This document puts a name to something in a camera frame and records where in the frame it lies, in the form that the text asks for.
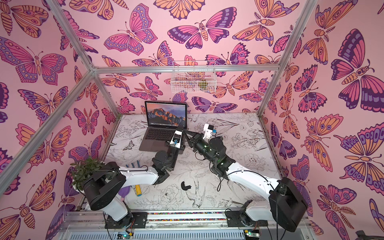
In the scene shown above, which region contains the grey laptop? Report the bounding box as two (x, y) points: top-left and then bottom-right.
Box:
(139, 101), (188, 152)

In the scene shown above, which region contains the black mouse battery cover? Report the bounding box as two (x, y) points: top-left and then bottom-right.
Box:
(181, 181), (192, 191)

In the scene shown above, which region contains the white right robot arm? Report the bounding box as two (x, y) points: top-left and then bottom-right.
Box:
(183, 131), (309, 233)

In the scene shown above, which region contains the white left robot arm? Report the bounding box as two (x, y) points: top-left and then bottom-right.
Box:
(81, 145), (185, 222)

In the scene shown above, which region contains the blue garden hand rake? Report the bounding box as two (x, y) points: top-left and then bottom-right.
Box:
(131, 160), (142, 197)

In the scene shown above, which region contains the purple garden trowel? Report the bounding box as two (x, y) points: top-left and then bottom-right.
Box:
(118, 186), (132, 201)

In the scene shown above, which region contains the green potted plant white pot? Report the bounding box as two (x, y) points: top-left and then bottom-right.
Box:
(71, 158), (105, 192)

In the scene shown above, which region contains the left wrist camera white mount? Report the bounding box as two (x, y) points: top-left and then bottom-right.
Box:
(166, 130), (183, 149)

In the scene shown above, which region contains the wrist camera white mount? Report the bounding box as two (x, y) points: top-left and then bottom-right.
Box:
(166, 130), (183, 149)
(203, 124), (217, 141)

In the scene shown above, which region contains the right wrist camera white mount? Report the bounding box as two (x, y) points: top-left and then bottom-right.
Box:
(203, 124), (217, 141)

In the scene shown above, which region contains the white wire basket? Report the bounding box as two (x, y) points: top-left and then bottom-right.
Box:
(170, 60), (217, 94)

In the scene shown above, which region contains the aluminium frame top rear bar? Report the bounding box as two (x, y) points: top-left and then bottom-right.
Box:
(93, 64), (280, 75)

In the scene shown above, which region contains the aluminium frame left diagonal bar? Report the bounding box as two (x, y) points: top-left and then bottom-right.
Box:
(1, 71), (94, 194)

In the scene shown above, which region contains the aluminium frame post right rear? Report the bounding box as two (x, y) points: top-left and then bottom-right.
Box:
(258, 0), (318, 117)

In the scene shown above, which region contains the aluminium frame post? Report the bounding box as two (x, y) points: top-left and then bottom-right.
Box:
(258, 0), (318, 117)
(47, 0), (120, 117)

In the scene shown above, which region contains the aluminium frame post left rear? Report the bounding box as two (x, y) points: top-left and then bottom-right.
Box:
(47, 0), (120, 117)

